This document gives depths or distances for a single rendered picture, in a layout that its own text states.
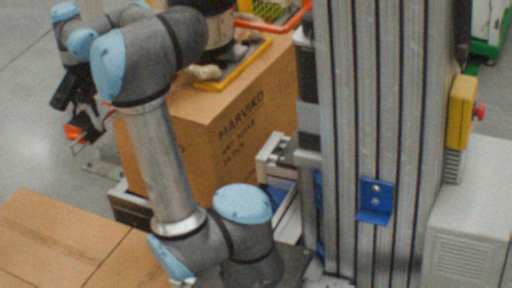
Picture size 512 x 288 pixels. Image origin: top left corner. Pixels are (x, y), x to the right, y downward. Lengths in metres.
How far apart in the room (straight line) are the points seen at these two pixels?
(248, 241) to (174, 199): 0.20
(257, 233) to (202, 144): 0.66
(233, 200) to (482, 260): 0.54
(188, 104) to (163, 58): 0.87
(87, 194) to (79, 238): 1.07
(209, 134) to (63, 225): 0.82
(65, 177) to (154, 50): 2.57
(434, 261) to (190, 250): 0.51
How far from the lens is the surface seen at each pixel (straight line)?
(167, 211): 1.33
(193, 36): 1.23
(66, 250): 2.48
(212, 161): 2.05
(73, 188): 3.63
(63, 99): 1.72
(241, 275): 1.50
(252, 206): 1.40
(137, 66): 1.19
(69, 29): 1.61
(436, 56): 1.22
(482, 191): 1.49
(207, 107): 2.04
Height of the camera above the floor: 2.21
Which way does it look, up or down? 37 degrees down
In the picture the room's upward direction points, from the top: 7 degrees counter-clockwise
